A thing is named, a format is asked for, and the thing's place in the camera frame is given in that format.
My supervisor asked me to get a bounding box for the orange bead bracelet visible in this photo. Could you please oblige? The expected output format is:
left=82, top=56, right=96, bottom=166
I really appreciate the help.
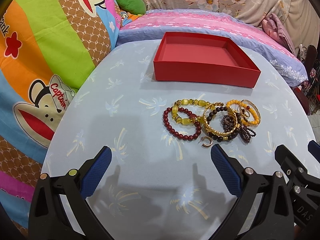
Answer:
left=226, top=99, right=261, bottom=126

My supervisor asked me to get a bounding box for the thin gold bangle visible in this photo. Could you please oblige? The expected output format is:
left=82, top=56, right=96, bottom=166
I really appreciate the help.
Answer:
left=240, top=100, right=261, bottom=126

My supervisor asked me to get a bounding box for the black and gold bead bracelet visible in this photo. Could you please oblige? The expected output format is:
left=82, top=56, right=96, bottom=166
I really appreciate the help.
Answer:
left=206, top=106, right=242, bottom=143

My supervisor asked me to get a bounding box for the purple garnet bead strand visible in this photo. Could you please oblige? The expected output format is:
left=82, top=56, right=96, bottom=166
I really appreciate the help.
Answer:
left=221, top=115, right=256, bottom=144

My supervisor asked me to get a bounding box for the gold hoop earring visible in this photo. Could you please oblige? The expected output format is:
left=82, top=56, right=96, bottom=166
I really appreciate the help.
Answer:
left=199, top=136, right=213, bottom=148

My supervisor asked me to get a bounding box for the gold chain bangle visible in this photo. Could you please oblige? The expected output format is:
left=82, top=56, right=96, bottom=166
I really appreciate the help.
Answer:
left=202, top=102, right=240, bottom=141

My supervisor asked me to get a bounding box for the dark red bead bracelet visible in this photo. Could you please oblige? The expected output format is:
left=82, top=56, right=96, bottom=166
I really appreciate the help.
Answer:
left=162, top=106, right=202, bottom=142

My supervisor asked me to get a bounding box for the yellow cat-eye bead bracelet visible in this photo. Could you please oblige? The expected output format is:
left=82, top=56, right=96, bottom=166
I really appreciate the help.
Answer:
left=171, top=99, right=212, bottom=126

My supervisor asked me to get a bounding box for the dark wooden chair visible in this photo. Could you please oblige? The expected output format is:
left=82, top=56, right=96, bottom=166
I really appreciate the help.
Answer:
left=297, top=44, right=317, bottom=80

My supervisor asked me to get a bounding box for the pink quilted fabric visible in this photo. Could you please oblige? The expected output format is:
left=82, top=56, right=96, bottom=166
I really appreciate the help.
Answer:
left=261, top=13, right=296, bottom=55

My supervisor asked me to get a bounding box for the red cardboard box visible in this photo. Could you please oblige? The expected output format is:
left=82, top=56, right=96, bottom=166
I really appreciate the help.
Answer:
left=153, top=32, right=261, bottom=88

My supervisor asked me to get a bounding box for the cartoon monkey colourful blanket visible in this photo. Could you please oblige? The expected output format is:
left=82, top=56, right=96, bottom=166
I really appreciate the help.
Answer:
left=1, top=0, right=123, bottom=239

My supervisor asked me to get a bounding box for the pink and blue pillow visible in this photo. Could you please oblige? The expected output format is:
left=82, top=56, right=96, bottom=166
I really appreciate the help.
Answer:
left=117, top=9, right=308, bottom=87

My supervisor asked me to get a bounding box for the green cushion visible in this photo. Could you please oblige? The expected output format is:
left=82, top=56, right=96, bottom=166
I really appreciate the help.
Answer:
left=116, top=0, right=146, bottom=15

